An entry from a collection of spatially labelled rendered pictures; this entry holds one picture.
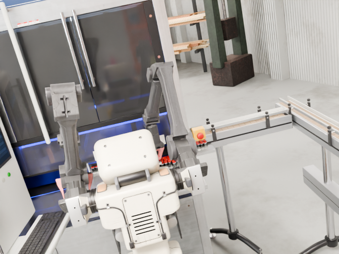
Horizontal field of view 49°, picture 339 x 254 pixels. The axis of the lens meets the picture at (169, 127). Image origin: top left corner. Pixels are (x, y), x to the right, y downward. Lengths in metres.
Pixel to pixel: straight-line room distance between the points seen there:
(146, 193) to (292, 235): 1.86
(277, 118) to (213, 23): 4.39
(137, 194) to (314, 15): 5.26
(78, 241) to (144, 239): 1.20
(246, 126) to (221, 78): 4.57
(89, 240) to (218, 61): 4.89
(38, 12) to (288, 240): 2.21
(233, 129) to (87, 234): 1.13
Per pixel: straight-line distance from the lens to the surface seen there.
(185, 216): 2.46
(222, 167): 2.52
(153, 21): 2.06
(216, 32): 6.70
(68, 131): 1.24
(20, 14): 2.10
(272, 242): 2.91
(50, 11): 2.07
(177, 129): 1.47
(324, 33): 6.15
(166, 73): 1.55
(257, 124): 2.44
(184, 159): 1.40
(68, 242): 2.51
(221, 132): 2.38
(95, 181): 2.23
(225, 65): 6.81
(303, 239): 2.94
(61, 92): 1.22
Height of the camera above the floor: 1.82
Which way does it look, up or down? 20 degrees down
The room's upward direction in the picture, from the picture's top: 12 degrees counter-clockwise
